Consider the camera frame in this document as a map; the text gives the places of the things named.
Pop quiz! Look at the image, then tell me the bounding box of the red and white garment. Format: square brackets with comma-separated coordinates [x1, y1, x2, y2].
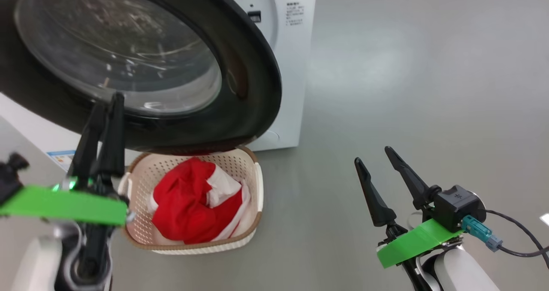
[150, 157, 251, 245]

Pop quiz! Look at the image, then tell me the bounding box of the white front-load washing machine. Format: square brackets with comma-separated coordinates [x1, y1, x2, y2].
[0, 0, 318, 171]

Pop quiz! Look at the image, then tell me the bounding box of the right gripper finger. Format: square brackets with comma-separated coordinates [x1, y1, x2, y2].
[384, 146, 440, 210]
[354, 157, 397, 227]

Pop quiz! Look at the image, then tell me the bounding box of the blue energy label sticker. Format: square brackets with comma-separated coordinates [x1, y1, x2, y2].
[46, 150, 77, 171]

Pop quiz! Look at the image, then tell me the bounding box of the black printed text label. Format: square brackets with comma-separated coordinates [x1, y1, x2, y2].
[286, 2, 304, 27]

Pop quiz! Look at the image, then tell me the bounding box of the black cable with teal plug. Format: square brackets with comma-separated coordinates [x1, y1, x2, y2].
[461, 210, 549, 270]

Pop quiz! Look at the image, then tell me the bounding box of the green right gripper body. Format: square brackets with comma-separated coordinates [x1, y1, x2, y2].
[377, 218, 464, 291]

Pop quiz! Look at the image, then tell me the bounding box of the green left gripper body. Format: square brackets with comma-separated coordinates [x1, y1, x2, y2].
[0, 177, 129, 291]

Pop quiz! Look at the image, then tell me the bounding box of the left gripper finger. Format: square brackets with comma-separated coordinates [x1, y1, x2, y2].
[69, 105, 106, 178]
[92, 92, 126, 178]

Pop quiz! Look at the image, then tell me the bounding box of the cream basket with brown rim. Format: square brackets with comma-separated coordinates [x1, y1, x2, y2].
[118, 147, 263, 255]

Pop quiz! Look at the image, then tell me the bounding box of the black round glass washer door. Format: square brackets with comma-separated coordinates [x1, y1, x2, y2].
[0, 0, 283, 155]

